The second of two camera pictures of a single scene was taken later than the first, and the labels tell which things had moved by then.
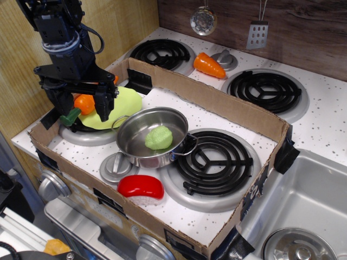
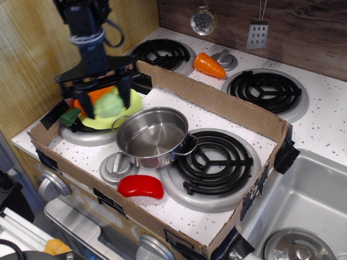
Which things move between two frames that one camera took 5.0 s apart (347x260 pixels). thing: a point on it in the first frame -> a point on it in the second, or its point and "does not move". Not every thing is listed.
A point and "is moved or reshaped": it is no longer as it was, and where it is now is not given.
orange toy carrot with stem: x=84 y=104 does not move
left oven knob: x=51 y=187 does not move
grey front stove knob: x=115 y=166 does not move
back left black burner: x=162 y=54 does not move
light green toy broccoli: x=159 y=138 is moved or reshaped
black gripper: x=77 y=72 -> x=97 y=71
